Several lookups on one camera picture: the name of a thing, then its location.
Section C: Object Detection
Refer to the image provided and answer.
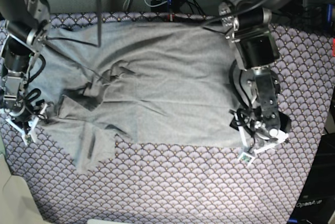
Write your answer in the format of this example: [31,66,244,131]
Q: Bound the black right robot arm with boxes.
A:
[1,0,50,131]

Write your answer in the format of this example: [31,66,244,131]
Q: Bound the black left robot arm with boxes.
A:
[218,0,334,147]

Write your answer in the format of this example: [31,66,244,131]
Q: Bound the light grey T-shirt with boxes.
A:
[29,22,241,174]

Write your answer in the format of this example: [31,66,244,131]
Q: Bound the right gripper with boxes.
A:
[1,89,48,127]

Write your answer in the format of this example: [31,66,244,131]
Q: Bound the black OpenArm box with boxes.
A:
[287,133,334,223]

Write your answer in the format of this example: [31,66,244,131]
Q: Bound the blue clamp post right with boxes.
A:
[322,4,333,32]

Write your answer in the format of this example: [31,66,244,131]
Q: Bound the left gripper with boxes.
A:
[230,108,292,145]

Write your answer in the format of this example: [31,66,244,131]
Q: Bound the fan-patterned table cloth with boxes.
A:
[1,17,320,223]

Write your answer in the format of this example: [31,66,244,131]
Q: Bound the red clamp at right edge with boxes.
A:
[332,38,335,57]

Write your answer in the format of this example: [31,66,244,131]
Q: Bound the red-tipped table clamp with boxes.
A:
[166,0,174,22]

